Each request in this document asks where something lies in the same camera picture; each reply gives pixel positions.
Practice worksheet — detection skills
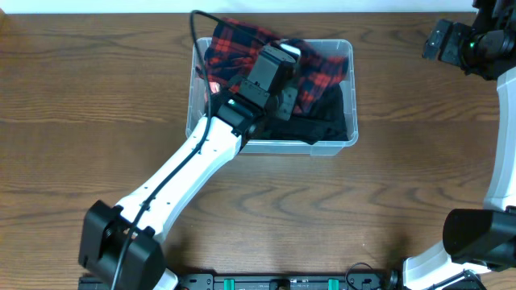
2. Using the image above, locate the black garment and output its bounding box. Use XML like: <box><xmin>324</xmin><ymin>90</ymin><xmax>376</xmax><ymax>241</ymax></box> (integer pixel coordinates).
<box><xmin>255</xmin><ymin>85</ymin><xmax>348</xmax><ymax>145</ymax></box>

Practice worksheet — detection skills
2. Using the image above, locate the red navy plaid shirt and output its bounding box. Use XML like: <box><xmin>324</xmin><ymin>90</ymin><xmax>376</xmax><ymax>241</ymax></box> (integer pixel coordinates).
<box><xmin>204</xmin><ymin>18</ymin><xmax>349</xmax><ymax>118</ymax></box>

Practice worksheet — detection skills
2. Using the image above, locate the pink shirt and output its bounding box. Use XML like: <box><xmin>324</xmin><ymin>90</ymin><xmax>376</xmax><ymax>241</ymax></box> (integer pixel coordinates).
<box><xmin>205</xmin><ymin>81</ymin><xmax>221</xmax><ymax>102</ymax></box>

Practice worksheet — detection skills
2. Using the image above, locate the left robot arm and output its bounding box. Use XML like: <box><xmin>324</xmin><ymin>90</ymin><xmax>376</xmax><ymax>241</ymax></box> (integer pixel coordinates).
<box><xmin>78</xmin><ymin>43</ymin><xmax>301</xmax><ymax>289</ymax></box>

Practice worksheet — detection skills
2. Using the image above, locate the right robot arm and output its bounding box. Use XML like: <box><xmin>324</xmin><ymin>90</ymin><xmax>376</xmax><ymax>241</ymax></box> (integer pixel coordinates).
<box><xmin>388</xmin><ymin>0</ymin><xmax>515</xmax><ymax>289</ymax></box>

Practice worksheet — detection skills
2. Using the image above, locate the clear plastic storage bin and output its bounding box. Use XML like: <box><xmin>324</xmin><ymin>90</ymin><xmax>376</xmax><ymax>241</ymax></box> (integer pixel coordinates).
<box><xmin>185</xmin><ymin>39</ymin><xmax>359</xmax><ymax>156</ymax></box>

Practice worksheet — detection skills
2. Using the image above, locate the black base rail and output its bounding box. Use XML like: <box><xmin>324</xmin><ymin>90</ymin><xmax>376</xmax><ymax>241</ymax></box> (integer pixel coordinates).
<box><xmin>77</xmin><ymin>268</ymin><xmax>485</xmax><ymax>290</ymax></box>

